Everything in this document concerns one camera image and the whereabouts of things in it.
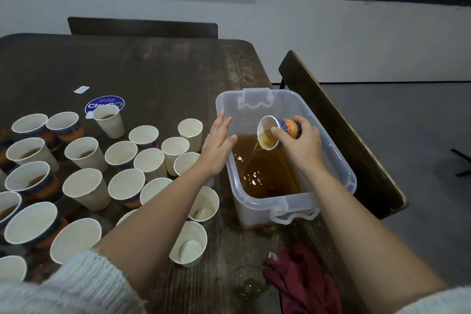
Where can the person's left hand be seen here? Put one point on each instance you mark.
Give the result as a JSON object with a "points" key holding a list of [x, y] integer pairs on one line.
{"points": [[217, 147]]}

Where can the person's right hand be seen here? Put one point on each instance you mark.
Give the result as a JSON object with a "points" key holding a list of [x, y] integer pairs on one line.
{"points": [[302, 148]]}

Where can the white paper cup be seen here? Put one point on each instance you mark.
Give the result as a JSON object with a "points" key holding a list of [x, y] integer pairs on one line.
{"points": [[190, 132], [174, 152]]}

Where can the orange blue patterned paper cup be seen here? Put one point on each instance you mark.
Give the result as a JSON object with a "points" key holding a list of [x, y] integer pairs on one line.
{"points": [[266, 133]]}

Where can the clear plastic storage bin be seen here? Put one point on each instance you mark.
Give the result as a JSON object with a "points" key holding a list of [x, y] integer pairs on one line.
{"points": [[257, 211]]}

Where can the group of paper cups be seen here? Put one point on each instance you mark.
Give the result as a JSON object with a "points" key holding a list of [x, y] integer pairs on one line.
{"points": [[87, 186]]}

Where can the person's left forearm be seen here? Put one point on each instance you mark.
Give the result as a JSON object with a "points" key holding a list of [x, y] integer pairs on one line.
{"points": [[154, 236]]}

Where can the person's right forearm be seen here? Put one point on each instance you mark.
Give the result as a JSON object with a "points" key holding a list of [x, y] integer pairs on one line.
{"points": [[360, 244]]}

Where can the dark wooden chair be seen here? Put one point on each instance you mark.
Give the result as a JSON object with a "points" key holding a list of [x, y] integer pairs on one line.
{"points": [[140, 27], [342, 133]]}

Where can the dark wooden table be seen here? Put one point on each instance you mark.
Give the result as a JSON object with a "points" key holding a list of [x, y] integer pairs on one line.
{"points": [[147, 63]]}

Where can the round blue sticker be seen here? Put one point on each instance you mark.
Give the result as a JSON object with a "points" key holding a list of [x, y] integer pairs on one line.
{"points": [[103, 101]]}

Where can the dark red cloth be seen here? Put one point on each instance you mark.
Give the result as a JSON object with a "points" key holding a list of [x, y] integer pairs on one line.
{"points": [[305, 284]]}

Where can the small white paper label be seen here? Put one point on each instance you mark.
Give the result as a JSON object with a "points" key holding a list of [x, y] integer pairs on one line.
{"points": [[82, 90]]}

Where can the round white side table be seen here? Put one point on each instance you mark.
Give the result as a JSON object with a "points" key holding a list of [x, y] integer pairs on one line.
{"points": [[463, 163]]}

